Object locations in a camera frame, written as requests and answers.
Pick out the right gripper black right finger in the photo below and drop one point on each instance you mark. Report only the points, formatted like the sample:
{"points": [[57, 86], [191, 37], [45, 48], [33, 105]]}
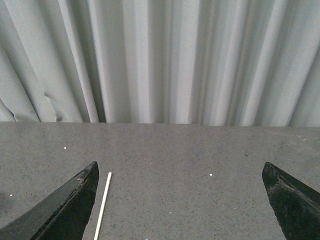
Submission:
{"points": [[295, 204]]}

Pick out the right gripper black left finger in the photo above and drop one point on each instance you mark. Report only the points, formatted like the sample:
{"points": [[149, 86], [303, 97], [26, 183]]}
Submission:
{"points": [[63, 215]]}

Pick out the white chopstick on table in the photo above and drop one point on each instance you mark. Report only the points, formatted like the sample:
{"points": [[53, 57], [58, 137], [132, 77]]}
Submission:
{"points": [[102, 207]]}

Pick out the grey curtain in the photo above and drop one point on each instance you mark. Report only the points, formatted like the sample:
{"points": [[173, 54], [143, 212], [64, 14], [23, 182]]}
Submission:
{"points": [[205, 62]]}

